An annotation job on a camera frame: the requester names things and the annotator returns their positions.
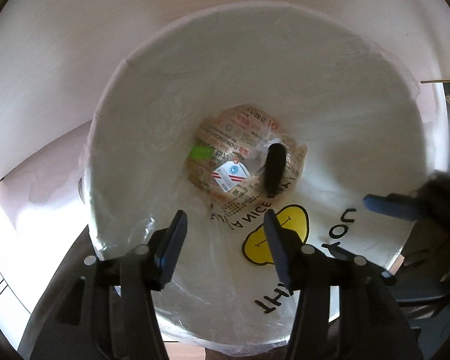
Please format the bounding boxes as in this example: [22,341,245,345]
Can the green toy brick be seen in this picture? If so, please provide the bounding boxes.
[188,145,215,161]

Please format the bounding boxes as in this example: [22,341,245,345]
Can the white trash bin with bag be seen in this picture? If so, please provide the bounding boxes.
[83,2,431,356]

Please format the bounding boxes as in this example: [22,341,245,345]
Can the red white small box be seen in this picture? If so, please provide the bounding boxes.
[211,160,250,193]

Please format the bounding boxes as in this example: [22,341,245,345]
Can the black rectangular box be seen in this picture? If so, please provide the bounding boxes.
[263,143,287,195]

